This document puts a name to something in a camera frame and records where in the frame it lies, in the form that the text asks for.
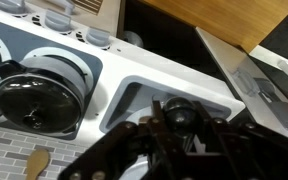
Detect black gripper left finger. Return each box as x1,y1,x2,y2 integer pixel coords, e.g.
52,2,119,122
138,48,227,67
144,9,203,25
57,101,170,180

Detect white fridge door lower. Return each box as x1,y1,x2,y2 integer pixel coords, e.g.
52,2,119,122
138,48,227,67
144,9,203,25
196,27,288,137

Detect grey toy sink basin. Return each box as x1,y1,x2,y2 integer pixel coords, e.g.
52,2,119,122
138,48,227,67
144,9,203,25
100,76,231,133

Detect wooden desk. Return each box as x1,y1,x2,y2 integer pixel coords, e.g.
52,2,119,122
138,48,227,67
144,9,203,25
140,0,288,52

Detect toy stove top burners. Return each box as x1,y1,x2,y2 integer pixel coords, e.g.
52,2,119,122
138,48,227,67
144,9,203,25
0,22,102,140

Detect grey pot on stove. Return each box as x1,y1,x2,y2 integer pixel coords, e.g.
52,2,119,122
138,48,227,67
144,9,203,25
0,55,87,133

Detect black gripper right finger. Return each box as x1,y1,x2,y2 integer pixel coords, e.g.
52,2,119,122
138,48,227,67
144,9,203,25
190,101,288,180

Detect wooden toy spoon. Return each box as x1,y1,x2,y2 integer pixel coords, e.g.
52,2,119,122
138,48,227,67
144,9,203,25
25,149,50,180

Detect grey stove knob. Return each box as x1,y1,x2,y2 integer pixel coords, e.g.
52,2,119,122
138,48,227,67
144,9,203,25
44,10,71,32
86,28,110,47
0,0,26,14

